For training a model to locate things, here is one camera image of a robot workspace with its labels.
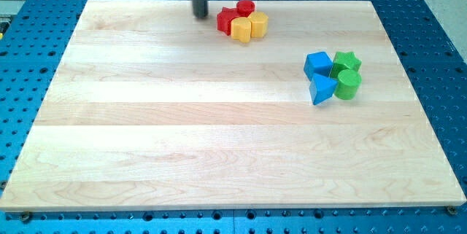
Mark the red cylinder block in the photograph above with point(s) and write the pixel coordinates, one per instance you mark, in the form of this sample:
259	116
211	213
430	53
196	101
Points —
245	7

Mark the red star block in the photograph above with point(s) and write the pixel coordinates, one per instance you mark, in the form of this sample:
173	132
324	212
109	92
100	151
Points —
224	18

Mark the green star block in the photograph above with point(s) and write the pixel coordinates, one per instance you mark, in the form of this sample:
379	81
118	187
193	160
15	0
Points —
343	61

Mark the yellow cylinder block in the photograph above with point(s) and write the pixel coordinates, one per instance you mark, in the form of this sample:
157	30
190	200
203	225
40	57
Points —
241	29

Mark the wooden board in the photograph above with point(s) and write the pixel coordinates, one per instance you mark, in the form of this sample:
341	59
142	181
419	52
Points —
151	109

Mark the yellow hexagon block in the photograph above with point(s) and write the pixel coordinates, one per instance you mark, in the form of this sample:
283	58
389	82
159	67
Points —
259	24

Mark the blue triangle block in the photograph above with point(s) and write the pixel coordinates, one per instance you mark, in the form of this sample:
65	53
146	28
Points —
321	88

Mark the blue cube block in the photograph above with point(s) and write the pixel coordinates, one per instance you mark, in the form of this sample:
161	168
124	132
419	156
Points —
317	63

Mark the green cylinder block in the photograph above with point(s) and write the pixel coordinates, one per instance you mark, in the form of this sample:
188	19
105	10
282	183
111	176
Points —
348	82

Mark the blue perforated table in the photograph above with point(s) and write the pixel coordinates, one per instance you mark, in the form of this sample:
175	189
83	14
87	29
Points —
39	33

